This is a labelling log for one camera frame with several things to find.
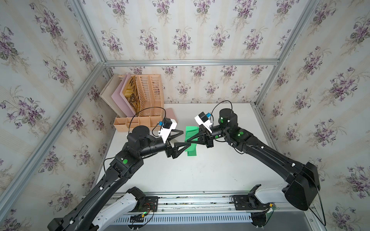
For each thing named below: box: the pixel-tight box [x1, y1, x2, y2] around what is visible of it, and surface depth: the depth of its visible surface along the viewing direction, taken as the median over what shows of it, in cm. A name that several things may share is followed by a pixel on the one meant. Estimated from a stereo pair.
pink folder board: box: [110, 72, 136, 118], surface depth 91 cm
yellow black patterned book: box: [122, 75, 141, 117], surface depth 103 cm
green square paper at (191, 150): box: [184, 143, 198, 157], surface depth 93 cm
